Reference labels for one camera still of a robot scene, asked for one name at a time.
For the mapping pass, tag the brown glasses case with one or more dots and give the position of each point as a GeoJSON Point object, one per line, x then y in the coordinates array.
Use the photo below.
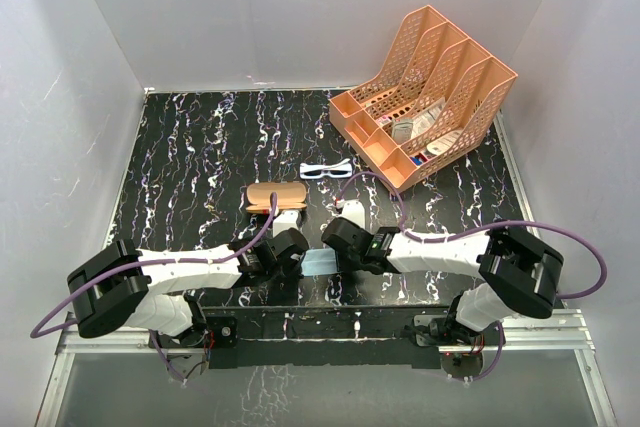
{"type": "Point", "coordinates": [289, 196]}

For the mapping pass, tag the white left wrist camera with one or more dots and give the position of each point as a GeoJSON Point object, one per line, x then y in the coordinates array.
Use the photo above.
{"type": "Point", "coordinates": [285, 220]}

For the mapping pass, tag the white round disc item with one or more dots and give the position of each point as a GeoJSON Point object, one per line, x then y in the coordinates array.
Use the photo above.
{"type": "Point", "coordinates": [443, 143]}

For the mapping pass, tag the grey folded pouch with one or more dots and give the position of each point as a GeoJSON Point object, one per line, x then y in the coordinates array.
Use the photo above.
{"type": "Point", "coordinates": [402, 130]}

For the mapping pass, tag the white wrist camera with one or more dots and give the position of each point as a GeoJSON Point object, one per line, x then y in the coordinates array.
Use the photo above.
{"type": "Point", "coordinates": [352, 210]}
{"type": "Point", "coordinates": [285, 220]}

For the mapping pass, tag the aluminium frame rail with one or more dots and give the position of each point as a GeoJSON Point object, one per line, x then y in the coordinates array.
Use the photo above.
{"type": "Point", "coordinates": [565, 329]}

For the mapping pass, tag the red and blue small items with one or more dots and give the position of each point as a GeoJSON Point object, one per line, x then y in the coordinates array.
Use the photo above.
{"type": "Point", "coordinates": [419, 159]}

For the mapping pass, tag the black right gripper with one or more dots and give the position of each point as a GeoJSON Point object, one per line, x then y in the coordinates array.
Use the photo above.
{"type": "Point", "coordinates": [345, 266]}

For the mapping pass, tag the light blue cleaning cloth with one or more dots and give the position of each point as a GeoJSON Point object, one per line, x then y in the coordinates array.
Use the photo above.
{"type": "Point", "coordinates": [319, 262]}

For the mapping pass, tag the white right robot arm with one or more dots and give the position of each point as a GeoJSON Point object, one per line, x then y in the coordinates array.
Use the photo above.
{"type": "Point", "coordinates": [519, 271]}

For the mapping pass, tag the peach plastic desk organizer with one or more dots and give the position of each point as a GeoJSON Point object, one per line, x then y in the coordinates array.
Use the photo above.
{"type": "Point", "coordinates": [439, 76]}

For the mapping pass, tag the white sunglasses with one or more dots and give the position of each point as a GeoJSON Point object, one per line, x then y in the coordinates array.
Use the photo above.
{"type": "Point", "coordinates": [339, 170]}

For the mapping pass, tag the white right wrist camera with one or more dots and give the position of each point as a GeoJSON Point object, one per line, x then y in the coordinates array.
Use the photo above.
{"type": "Point", "coordinates": [352, 210]}

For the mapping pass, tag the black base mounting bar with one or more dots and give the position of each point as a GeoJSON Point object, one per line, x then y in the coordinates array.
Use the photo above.
{"type": "Point", "coordinates": [418, 337]}

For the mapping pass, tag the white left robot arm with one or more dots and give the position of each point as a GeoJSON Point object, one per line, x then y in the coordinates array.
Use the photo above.
{"type": "Point", "coordinates": [127, 287]}

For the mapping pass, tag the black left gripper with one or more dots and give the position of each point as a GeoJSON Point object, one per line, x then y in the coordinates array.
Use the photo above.
{"type": "Point", "coordinates": [293, 274]}

